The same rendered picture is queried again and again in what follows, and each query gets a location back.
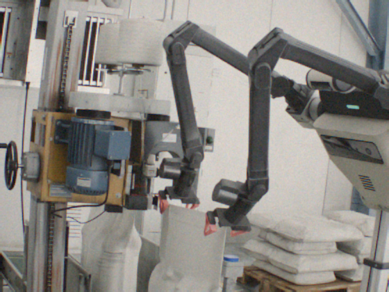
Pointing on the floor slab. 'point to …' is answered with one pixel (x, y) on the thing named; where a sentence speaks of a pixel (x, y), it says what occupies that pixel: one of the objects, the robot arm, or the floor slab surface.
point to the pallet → (256, 275)
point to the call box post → (227, 284)
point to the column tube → (37, 234)
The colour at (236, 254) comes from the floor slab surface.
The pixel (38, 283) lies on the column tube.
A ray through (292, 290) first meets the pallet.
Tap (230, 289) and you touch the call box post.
